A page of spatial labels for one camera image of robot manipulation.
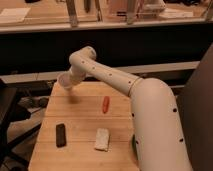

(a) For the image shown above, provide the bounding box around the metal frame post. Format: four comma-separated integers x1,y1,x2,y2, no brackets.
126,0,136,25
66,0,78,27

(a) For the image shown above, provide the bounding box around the black chair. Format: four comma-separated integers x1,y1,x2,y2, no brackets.
0,79,51,168

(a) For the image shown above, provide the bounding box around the orange carrot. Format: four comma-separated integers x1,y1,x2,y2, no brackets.
102,96,110,113

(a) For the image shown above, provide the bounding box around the metal frame post right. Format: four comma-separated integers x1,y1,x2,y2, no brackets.
126,0,136,25

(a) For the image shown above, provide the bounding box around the white folded cloth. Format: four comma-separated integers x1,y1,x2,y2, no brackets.
94,128,110,151

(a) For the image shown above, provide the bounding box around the white paper sheet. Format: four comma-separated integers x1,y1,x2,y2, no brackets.
0,8,30,24

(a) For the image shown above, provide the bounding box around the metal frame post left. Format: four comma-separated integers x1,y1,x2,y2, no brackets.
66,0,78,27

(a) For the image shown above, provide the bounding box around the wooden table board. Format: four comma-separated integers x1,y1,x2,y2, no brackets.
29,82,139,171

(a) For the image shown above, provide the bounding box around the green ceramic bowl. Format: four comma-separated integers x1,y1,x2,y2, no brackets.
131,134,137,158

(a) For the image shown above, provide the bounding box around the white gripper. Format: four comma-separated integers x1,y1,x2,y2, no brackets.
69,68,86,86

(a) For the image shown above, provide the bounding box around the black rectangular block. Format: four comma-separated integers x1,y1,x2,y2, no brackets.
56,124,66,147

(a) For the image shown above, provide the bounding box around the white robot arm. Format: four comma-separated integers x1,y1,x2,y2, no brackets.
69,46,193,171

